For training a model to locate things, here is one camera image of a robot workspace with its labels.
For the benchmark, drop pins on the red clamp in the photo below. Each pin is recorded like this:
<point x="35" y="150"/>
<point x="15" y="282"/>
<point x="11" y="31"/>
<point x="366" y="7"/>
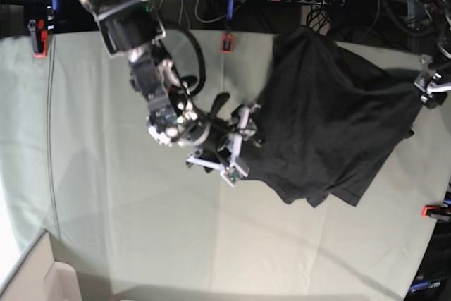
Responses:
<point x="227" y="42"/>
<point x="39" y="37"/>

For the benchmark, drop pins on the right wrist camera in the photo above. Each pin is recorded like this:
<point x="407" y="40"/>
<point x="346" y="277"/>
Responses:
<point x="234" y="172"/>

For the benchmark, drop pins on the red clamp right edge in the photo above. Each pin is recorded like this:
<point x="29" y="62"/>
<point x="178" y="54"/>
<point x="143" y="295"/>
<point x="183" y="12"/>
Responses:
<point x="437" y="212"/>

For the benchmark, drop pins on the red clamp top centre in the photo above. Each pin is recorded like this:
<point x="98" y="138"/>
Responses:
<point x="227" y="42"/>

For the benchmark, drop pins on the blue clamp handle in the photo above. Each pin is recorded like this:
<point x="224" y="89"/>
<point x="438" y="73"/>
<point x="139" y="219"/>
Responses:
<point x="230" y="10"/>

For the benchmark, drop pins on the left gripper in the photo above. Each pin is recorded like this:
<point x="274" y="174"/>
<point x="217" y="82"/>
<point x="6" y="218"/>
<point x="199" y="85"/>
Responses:
<point x="433" y="81"/>

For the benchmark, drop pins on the red clamp top left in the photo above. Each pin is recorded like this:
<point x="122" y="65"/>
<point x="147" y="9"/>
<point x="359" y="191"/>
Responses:
<point x="39" y="37"/>

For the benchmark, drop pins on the black t-shirt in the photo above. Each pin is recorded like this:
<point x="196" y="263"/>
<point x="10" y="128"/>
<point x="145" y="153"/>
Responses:
<point x="330" y="119"/>

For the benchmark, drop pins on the green table cloth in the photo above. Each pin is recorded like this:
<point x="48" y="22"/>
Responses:
<point x="136" y="223"/>

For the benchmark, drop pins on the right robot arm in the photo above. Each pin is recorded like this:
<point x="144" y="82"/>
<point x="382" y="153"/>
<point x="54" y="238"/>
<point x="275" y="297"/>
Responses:
<point x="129" y="29"/>

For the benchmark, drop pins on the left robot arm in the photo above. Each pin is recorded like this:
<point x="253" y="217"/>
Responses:
<point x="439" y="15"/>

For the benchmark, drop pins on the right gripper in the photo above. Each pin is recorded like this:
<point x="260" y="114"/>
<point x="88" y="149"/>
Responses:
<point x="224" y="141"/>

